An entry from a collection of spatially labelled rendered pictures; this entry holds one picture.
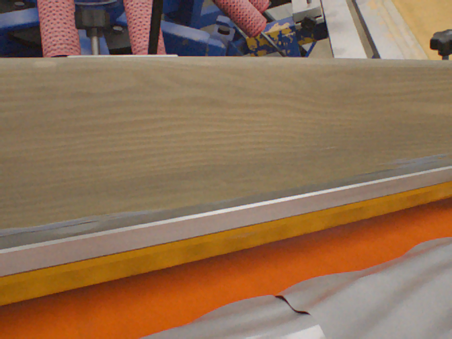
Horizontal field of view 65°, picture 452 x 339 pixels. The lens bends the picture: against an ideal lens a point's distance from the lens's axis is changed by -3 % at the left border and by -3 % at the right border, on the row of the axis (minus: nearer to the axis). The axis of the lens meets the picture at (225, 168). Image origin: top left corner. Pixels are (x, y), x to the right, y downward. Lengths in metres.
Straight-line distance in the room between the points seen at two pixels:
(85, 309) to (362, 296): 0.12
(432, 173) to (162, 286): 0.17
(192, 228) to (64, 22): 0.46
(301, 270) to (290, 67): 0.10
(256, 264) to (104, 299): 0.08
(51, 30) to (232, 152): 0.43
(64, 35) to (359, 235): 0.46
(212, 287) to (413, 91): 0.16
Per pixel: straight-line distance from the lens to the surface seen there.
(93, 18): 0.44
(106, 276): 0.18
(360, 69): 0.21
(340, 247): 0.22
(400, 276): 0.19
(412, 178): 0.23
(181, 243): 0.18
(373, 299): 0.17
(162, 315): 0.17
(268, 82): 0.17
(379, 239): 0.24
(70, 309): 0.18
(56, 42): 0.56
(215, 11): 1.32
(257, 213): 0.17
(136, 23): 0.59
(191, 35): 0.88
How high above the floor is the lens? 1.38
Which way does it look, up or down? 43 degrees down
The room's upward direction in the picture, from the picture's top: 17 degrees clockwise
